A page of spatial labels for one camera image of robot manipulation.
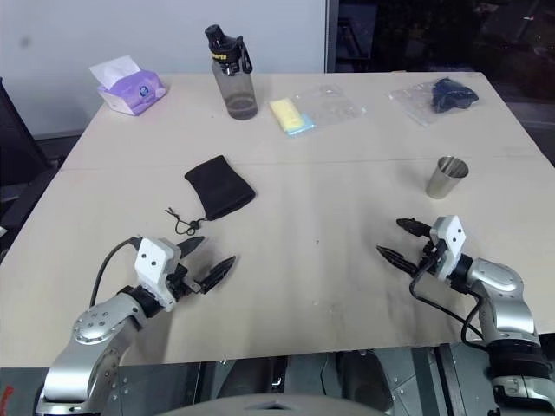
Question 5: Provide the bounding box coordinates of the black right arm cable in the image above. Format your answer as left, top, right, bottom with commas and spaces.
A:
408, 240, 490, 348

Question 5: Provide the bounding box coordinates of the black drawstring pouch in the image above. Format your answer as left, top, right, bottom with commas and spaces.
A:
164, 154, 256, 237

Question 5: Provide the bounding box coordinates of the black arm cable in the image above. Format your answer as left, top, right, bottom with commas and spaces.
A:
89, 236, 144, 311
408, 240, 490, 348

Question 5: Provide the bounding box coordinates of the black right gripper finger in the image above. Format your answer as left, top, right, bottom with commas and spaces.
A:
375, 245, 419, 276
396, 218, 433, 237

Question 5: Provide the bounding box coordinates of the clear bag with dark cloth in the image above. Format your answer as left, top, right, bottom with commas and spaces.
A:
388, 77, 480, 127

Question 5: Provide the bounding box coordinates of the purple tissue pack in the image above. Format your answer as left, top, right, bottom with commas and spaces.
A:
88, 55, 168, 117

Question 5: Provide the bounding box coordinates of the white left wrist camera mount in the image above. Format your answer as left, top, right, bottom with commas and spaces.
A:
134, 237, 182, 313

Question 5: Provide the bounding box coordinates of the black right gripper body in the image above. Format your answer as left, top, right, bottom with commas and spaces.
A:
415, 238, 447, 276

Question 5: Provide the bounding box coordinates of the grey sports water bottle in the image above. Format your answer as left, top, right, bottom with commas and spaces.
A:
205, 24, 259, 121

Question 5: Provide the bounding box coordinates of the clear bag with yellow sponge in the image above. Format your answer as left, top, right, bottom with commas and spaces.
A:
269, 82, 369, 139

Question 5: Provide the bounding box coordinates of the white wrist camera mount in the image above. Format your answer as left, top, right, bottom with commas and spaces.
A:
428, 215, 467, 282
134, 237, 182, 313

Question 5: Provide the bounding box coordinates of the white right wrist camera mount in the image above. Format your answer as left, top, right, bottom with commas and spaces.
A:
428, 215, 467, 282

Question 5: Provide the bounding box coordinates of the stainless steel cup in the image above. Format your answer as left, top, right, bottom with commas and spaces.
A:
424, 156, 471, 200

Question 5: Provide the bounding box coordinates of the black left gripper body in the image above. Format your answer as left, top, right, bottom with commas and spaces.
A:
165, 262, 206, 304

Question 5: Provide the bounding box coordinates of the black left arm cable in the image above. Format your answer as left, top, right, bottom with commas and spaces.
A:
89, 236, 144, 311

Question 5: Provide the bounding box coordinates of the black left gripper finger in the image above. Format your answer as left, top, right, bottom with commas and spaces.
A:
197, 255, 238, 295
176, 236, 206, 263

